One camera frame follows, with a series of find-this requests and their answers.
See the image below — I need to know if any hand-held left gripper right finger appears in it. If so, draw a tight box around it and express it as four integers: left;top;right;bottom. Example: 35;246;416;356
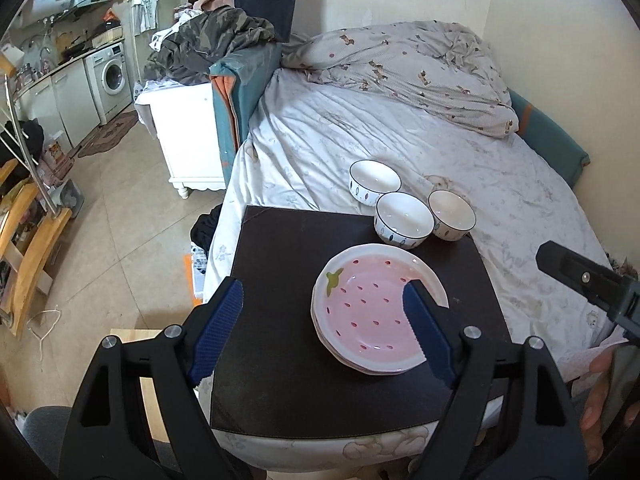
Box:
401;280;588;480

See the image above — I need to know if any teal padded bed frame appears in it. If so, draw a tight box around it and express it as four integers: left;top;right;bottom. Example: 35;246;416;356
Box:
209;42;591;186

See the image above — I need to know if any printed light quilt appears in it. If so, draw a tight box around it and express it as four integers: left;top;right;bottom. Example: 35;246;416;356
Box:
280;21;519;139

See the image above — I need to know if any brown door rug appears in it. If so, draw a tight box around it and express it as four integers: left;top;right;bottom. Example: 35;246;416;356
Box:
77;110;140;158

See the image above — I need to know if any person's right hand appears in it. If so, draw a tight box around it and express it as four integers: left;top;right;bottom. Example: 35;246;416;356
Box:
580;347;619;465

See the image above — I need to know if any white nightstand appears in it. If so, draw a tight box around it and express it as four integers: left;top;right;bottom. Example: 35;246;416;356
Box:
135;80;228;200

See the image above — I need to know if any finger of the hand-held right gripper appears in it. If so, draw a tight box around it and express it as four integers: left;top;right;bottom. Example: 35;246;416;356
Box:
535;241;622;312

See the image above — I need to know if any white washing machine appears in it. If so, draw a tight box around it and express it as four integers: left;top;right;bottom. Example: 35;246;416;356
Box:
84;42;133;126

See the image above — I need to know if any white kitchen cabinet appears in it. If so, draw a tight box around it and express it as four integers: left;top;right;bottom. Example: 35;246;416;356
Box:
15;60;103;148

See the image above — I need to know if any white patterned bowl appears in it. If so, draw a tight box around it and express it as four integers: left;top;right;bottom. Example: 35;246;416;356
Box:
375;192;435;250
348;160;402;207
428;189;477;242

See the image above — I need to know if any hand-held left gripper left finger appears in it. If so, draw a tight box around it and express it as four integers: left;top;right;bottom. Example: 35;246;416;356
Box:
60;276;251;480

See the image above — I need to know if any black bag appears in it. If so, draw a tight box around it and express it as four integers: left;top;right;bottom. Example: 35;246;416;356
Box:
15;119;46;161

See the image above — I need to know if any white water heater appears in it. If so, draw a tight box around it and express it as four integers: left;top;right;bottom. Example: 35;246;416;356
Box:
30;0;76;16

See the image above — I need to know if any orange box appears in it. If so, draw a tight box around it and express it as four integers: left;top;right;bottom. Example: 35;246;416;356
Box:
184;250;207;306

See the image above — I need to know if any camouflage clothing pile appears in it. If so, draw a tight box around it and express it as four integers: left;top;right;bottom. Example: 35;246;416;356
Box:
145;7;277;88

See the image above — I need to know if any pink box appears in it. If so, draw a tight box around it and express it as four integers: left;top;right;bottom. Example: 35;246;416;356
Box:
40;132;71;176

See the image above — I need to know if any grey bin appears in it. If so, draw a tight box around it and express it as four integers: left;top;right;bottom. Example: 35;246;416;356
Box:
57;180;83;218

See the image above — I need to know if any metal stair railing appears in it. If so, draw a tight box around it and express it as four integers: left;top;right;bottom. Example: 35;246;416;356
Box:
0;75;58;216

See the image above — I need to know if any white cable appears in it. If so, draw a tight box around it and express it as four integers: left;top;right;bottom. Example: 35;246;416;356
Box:
27;305;63;361

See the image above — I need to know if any hanging white shirt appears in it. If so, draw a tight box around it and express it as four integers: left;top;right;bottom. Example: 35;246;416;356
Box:
131;0;161;36

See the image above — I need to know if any dark brown leather mat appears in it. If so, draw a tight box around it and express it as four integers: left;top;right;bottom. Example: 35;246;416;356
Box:
210;205;516;433

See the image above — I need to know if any light wooden board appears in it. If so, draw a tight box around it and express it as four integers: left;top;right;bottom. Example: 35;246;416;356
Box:
110;327;176;441

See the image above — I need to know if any black clothing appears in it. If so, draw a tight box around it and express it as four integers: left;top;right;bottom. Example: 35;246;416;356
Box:
190;205;223;256

